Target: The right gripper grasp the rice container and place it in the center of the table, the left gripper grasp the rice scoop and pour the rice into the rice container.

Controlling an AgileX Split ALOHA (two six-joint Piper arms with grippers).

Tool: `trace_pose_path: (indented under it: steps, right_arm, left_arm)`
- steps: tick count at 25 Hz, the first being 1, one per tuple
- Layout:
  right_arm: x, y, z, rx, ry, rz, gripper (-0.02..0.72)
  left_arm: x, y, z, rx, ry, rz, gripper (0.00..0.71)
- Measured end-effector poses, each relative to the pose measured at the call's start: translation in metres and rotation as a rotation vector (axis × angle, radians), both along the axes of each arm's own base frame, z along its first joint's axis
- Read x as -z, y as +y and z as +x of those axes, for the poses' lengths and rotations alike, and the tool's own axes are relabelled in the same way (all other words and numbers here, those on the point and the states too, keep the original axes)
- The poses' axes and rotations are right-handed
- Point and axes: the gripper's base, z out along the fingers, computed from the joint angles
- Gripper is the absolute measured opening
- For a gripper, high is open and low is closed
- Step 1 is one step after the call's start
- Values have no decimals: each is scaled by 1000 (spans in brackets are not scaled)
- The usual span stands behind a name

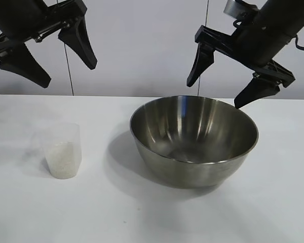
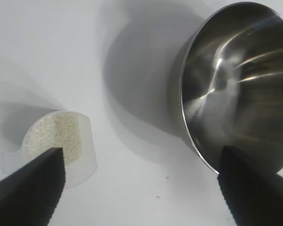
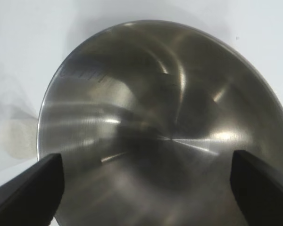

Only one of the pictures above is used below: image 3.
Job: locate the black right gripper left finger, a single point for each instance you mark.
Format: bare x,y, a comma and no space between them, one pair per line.
30,193

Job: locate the stainless steel mixing bowl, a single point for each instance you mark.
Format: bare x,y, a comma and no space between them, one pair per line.
155,106

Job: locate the clear plastic measuring cup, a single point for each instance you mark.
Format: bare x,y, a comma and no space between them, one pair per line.
16,131

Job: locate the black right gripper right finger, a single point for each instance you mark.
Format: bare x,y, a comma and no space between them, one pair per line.
261,195

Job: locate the white rice grains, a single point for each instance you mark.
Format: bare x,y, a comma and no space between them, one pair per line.
19,141

